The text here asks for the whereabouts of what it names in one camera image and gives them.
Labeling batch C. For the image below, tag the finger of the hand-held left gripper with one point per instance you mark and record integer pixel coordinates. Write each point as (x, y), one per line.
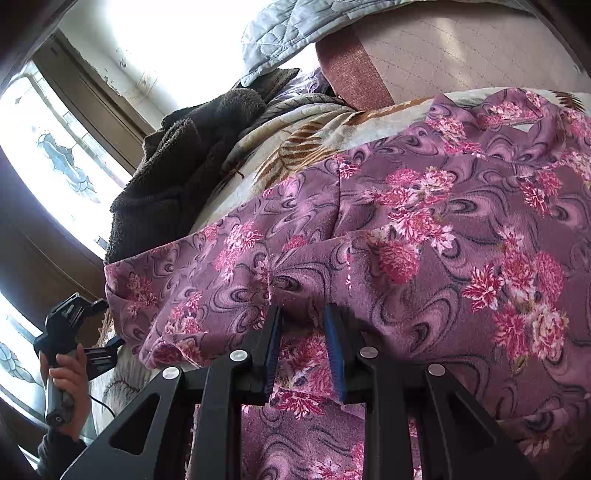
(104, 354)

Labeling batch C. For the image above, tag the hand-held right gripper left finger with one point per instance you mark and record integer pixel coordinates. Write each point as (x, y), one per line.
(272, 342)

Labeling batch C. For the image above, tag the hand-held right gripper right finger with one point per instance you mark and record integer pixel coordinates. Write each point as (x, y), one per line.
(333, 351)

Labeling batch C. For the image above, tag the purple floral garment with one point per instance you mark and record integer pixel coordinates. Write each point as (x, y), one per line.
(415, 230)

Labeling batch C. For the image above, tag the person's left forearm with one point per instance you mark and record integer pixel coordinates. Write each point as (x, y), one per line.
(53, 457)

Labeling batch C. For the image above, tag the person's left hand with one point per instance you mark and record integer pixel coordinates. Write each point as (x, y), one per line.
(69, 383)

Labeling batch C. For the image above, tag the stained glass window pane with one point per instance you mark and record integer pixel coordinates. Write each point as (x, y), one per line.
(55, 147)
(14, 360)

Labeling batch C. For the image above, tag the dark brown fleece cloth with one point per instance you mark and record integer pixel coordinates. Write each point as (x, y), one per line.
(184, 161)

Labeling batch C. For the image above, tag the leaf print blanket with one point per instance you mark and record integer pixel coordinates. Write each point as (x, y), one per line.
(286, 138)

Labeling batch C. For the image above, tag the shiny lavender cloth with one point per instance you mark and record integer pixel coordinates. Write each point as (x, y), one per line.
(309, 85)

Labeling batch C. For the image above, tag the light blue quilted cloth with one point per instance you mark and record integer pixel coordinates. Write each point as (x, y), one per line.
(286, 32)

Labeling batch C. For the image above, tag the pink quilted mattress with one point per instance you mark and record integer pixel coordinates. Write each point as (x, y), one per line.
(461, 55)

